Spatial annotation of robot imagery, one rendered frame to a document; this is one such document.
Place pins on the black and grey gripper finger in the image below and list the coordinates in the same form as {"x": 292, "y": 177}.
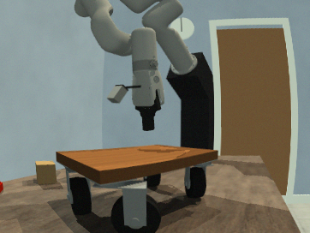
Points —
{"x": 150, "y": 113}
{"x": 142, "y": 110}

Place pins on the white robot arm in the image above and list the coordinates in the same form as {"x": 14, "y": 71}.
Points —
{"x": 142, "y": 43}

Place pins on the tan cardboard box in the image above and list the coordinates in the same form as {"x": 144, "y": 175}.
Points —
{"x": 46, "y": 172}

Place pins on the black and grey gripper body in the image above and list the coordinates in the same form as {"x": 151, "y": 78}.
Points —
{"x": 149, "y": 80}

